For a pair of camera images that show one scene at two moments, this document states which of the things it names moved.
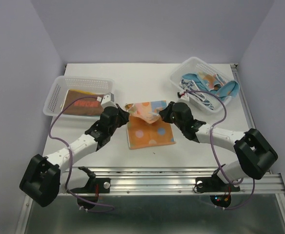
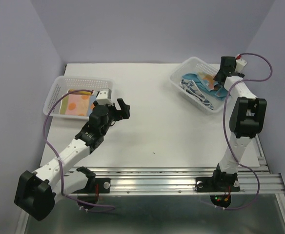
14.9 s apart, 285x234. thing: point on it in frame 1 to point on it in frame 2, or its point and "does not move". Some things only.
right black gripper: x=165 y=112 to x=215 y=77
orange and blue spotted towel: x=146 y=127 to x=77 y=105
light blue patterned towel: x=214 y=83 does not move
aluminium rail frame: x=91 y=181 does not move
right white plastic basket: x=203 y=86 does not move
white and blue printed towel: x=189 y=84 does not move
